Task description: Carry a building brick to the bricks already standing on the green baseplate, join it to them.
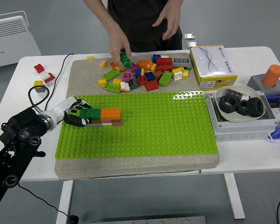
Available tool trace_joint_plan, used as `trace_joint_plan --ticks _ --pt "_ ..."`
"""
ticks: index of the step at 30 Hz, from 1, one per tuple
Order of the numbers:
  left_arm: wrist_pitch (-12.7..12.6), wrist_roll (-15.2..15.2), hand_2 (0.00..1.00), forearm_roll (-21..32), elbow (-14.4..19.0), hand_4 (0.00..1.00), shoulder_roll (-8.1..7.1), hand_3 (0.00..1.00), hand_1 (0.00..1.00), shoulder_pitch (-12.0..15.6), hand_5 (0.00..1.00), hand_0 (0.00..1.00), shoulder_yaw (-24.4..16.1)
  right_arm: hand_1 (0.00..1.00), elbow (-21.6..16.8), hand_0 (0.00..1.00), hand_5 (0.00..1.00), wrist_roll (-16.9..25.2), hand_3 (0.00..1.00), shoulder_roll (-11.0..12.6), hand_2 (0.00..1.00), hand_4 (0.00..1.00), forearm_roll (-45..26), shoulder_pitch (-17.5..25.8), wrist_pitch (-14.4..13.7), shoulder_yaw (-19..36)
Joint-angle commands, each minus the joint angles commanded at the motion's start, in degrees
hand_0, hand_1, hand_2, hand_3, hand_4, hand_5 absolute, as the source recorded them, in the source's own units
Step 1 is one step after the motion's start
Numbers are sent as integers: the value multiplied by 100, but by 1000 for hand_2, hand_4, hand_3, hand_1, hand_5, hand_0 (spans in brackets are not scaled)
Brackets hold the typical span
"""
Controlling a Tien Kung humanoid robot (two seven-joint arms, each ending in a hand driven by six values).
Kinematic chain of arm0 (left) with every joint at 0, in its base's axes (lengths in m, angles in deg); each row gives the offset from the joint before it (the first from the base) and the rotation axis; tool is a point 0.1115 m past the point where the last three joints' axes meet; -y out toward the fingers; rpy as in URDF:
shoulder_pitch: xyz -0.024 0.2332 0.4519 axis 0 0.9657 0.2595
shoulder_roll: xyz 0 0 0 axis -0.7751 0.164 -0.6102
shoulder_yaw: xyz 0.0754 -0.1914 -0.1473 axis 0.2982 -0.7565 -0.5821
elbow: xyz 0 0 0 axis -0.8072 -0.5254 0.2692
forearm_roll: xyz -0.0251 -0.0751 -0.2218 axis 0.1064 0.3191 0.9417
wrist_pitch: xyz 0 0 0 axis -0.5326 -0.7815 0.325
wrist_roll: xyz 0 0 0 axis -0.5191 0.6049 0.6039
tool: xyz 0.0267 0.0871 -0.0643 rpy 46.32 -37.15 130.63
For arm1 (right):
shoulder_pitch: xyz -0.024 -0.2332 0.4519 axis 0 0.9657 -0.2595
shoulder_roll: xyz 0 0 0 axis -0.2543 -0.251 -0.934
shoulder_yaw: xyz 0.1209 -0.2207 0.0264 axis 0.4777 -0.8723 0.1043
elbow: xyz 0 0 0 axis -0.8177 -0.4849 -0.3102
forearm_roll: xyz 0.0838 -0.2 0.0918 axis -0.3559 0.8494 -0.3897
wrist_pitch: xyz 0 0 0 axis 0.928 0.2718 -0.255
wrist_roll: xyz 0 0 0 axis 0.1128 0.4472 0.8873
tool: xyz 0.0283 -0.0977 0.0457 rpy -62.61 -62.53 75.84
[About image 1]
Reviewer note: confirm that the silver floor socket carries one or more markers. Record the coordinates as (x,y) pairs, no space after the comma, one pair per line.
(191,44)
(189,36)

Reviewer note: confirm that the small dark green piece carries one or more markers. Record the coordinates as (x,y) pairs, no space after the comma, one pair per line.
(189,67)

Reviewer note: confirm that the pink yellow small brick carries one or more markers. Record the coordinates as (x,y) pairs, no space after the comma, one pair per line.
(102,63)

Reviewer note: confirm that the large black hex nut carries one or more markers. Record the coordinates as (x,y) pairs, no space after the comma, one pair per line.
(223,105)
(259,111)

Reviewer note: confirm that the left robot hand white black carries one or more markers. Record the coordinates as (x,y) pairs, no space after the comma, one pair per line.
(60,108)

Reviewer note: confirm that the grey metal plate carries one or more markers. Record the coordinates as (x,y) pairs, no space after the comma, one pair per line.
(149,220)

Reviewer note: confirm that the person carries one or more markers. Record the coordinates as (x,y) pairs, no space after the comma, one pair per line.
(140,21)

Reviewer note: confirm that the orange cylinder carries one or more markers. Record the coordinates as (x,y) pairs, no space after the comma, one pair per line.
(272,75)

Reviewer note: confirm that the blue block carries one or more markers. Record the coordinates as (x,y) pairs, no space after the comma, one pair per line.
(272,97)

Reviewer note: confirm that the small black hex nut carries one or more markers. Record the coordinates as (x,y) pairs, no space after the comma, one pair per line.
(242,111)

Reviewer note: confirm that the white panel heater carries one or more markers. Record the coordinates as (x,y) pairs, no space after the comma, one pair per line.
(11,46)

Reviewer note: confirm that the white zip tie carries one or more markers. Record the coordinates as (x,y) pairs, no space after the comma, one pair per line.
(272,138)

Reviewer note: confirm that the large red brick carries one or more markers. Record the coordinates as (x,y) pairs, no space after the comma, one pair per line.
(163,63)

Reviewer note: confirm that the white bowl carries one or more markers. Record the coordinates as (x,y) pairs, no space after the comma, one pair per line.
(246,89)

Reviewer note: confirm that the dark grey slope brick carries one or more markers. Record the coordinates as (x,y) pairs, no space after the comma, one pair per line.
(133,84)

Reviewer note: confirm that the white yellow cardboard box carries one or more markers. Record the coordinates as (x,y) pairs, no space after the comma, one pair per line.
(212,64)

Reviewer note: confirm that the grey-brown mat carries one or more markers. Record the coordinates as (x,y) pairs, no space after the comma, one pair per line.
(84,78)

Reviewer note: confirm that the orange long brick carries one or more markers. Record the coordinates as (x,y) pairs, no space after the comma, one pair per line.
(112,65)
(110,114)
(144,64)

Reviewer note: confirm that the white table leg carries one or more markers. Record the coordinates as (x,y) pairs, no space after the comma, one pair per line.
(234,197)
(65,201)

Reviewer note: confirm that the grey junction box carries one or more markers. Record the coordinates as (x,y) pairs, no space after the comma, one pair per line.
(235,128)

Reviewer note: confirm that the pink white brick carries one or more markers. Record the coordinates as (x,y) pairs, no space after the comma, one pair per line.
(107,122)

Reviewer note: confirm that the dark green long brick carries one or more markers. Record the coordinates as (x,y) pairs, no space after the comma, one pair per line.
(125,60)
(91,113)

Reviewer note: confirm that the small flat yellow brick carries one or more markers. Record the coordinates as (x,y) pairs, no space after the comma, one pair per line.
(91,57)

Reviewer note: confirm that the white yellow brick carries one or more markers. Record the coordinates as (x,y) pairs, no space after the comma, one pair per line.
(177,74)

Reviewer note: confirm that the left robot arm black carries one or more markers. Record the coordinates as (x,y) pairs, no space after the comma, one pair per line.
(21,128)

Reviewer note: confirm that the grey flat brick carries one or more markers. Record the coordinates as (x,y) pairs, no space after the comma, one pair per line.
(95,125)

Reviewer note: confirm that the person's left hand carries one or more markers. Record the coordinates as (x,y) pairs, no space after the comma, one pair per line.
(173,18)

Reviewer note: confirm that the brown brick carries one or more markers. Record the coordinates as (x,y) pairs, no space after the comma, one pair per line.
(158,74)
(97,121)
(116,121)

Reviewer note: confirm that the dark circuit board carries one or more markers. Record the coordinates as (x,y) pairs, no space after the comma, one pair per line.
(235,93)

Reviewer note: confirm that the person's left forearm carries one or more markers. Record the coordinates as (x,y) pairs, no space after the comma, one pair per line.
(176,3)

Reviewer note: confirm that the lime green brick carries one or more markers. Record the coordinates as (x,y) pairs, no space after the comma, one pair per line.
(165,78)
(112,87)
(111,74)

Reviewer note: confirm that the black plug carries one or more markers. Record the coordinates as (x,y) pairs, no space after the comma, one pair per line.
(74,219)

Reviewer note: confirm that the magenta flat brick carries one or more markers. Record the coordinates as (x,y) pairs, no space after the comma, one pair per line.
(117,124)

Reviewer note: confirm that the white orange brick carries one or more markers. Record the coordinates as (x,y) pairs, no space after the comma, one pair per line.
(124,86)

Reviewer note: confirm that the grey three-hole brick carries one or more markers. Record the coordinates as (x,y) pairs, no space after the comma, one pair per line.
(181,62)

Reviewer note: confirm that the grey holder block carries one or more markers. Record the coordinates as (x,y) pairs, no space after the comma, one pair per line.
(254,82)

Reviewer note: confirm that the red slope brick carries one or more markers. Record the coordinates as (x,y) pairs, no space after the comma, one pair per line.
(51,77)

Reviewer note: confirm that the green studded baseplate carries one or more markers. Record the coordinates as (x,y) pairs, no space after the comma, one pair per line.
(142,133)

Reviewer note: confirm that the person's right hand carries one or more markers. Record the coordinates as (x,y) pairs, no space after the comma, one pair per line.
(119,44)

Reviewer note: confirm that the blue brick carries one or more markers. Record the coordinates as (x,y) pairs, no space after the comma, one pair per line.
(156,58)
(150,75)
(138,72)

